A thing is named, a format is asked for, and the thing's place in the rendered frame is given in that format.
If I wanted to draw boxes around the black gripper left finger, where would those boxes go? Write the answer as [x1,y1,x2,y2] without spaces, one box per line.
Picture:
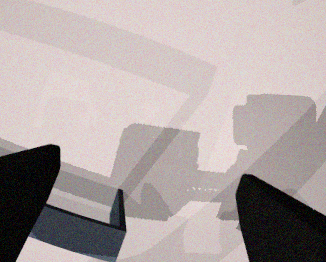
[0,143,61,262]

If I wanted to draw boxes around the low clear l-shaped wall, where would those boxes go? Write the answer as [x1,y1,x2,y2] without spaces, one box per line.
[46,170,119,227]

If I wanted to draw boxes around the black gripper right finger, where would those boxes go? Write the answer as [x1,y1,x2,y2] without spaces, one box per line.
[236,173,326,262]

